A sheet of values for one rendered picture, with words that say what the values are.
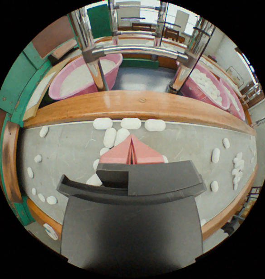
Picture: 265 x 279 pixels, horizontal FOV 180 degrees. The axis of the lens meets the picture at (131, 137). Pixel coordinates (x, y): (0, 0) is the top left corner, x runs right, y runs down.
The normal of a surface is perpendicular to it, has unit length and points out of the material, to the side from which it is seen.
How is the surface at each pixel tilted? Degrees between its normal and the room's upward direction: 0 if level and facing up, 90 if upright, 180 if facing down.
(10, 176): 67
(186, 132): 0
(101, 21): 90
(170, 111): 0
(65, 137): 0
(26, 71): 90
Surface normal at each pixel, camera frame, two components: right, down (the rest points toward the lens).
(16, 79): 1.00, 0.01
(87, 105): 0.00, -0.22
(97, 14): 0.02, 0.98
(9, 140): 0.91, -0.08
